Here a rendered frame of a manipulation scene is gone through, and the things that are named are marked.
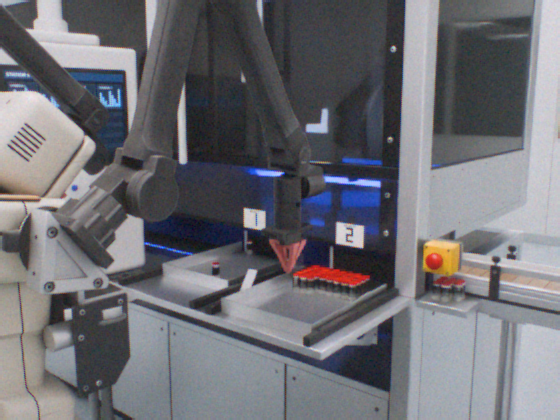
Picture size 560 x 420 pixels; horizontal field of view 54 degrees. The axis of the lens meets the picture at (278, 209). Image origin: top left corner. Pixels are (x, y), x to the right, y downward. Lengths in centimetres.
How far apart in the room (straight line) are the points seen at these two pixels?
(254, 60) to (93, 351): 57
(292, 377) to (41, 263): 113
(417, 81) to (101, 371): 94
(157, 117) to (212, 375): 133
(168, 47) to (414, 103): 71
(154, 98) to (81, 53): 103
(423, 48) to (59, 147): 86
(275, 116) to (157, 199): 32
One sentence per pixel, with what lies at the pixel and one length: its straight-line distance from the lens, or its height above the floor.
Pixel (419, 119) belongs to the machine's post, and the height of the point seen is 133.
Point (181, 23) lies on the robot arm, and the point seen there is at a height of 149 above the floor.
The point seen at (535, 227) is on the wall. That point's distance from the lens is 614.
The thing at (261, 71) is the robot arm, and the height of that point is 142.
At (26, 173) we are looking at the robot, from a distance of 93.
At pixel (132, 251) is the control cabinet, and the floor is 87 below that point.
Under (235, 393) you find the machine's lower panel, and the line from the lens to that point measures 199.
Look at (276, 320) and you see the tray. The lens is 124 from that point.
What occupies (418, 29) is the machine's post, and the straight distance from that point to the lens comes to 141.
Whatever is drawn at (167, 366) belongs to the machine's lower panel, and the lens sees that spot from 222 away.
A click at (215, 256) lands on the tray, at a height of 89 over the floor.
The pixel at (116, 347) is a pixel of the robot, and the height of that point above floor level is 95.
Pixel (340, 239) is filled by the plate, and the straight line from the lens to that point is 154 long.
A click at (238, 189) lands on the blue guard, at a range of 174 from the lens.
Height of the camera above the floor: 137
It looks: 11 degrees down
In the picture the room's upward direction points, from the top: straight up
